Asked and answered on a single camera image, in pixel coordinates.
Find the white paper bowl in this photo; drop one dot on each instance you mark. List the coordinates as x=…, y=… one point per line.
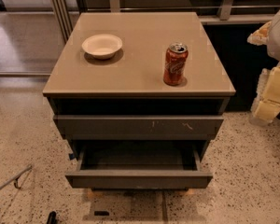
x=102, y=47

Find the grey metal rod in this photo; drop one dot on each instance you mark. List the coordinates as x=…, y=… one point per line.
x=15, y=179

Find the metal railing frame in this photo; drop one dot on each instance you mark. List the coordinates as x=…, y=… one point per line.
x=214, y=14

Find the orange soda can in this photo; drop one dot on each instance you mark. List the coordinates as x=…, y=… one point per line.
x=175, y=61

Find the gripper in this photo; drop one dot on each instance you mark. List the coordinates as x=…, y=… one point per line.
x=267, y=102

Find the grey drawer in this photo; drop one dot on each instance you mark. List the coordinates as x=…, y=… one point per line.
x=139, y=166
x=78, y=127

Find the grey drawer cabinet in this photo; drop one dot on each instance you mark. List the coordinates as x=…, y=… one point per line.
x=131, y=82

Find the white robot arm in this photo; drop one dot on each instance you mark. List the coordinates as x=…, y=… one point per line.
x=269, y=35

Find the grey top drawer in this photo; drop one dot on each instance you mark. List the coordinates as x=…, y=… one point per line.
x=78, y=127

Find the black caster wheel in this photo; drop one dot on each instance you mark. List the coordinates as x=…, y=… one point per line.
x=52, y=218

